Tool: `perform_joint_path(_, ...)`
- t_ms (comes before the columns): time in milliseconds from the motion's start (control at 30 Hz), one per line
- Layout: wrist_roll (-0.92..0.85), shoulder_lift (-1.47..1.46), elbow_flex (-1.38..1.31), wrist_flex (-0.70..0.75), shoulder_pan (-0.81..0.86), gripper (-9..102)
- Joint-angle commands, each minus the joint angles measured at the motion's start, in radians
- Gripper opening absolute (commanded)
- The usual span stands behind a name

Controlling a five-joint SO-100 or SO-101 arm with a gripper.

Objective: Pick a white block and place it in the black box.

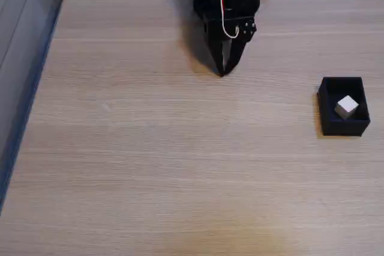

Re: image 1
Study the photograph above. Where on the white block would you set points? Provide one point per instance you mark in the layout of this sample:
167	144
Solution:
346	107

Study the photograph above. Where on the black open box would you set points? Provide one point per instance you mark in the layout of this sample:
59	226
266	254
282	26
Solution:
345	127

